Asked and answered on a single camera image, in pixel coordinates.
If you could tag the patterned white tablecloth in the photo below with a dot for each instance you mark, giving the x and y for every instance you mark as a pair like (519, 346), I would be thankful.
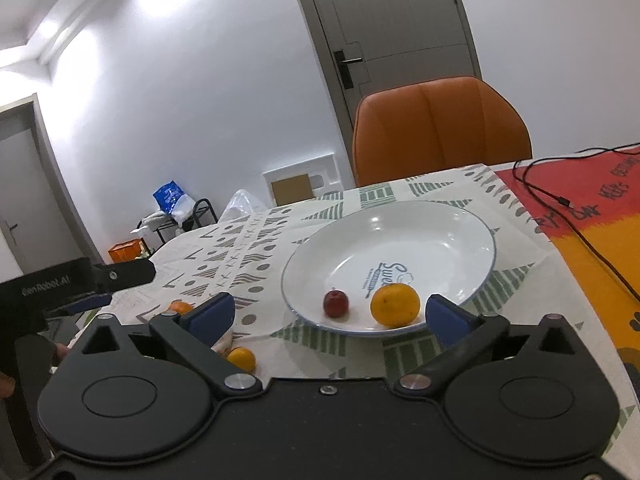
(246, 257)

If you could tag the white enamel plate blue rim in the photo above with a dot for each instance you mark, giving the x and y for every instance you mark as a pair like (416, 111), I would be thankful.
(436, 248)

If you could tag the black door lock handle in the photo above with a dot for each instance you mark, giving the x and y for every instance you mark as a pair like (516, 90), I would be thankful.
(343, 68)

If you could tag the grey interior door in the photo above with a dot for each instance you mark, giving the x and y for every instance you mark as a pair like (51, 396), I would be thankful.
(40, 225)

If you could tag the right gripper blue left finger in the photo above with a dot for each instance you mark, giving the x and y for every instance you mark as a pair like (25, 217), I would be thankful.
(189, 338)

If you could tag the translucent plastic bag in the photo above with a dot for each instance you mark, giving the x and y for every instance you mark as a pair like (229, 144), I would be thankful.
(241, 204)

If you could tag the white foam packaging with cardboard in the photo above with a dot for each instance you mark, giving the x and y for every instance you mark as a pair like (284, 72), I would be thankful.
(311, 178)

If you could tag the small yellow mandarin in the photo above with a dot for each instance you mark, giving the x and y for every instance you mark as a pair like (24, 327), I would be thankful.
(243, 358)

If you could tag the grey entrance door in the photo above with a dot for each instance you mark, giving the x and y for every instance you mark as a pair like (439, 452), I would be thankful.
(401, 42)

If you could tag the black metal rack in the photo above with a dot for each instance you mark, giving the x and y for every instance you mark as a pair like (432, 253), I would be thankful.
(166, 228)

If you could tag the orange leather chair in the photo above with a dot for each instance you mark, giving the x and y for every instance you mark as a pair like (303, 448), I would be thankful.
(432, 126)

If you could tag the small dark red fruit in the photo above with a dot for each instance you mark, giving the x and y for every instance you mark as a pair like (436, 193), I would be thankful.
(335, 303)

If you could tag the blue plastic bag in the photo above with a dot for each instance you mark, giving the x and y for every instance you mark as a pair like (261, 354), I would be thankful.
(173, 201)

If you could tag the person's left hand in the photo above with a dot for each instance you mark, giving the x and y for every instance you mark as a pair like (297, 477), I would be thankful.
(32, 365)

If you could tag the large orange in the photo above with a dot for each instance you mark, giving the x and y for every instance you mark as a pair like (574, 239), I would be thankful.
(395, 305)

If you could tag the orange shopping bag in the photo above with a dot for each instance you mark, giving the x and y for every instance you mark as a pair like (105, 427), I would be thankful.
(127, 251)

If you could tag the small orange mandarin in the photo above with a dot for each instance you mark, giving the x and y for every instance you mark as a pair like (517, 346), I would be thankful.
(180, 307)

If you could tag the peeled pomelo segment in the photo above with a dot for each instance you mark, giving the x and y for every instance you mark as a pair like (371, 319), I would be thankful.
(224, 344)

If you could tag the red orange printed mat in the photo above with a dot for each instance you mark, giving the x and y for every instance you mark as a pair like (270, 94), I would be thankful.
(588, 205)

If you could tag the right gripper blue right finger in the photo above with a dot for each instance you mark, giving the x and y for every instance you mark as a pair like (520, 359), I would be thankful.
(466, 339)

